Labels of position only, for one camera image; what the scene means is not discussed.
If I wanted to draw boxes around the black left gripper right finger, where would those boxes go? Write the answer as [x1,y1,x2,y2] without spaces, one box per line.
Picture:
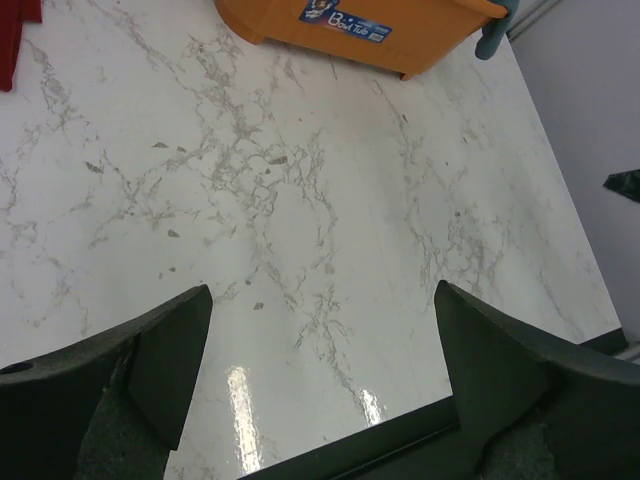
[434,281,639,479]

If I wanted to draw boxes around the folded red t-shirt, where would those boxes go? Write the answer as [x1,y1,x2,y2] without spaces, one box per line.
[0,0,42,92]

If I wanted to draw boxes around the orange plastic tub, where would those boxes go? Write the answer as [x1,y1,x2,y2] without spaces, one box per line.
[215,0,508,80]

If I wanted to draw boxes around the grey-blue t-shirt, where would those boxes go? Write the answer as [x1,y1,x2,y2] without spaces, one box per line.
[475,0,520,61]

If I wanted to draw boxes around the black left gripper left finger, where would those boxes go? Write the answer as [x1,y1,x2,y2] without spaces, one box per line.
[1,285,212,479]

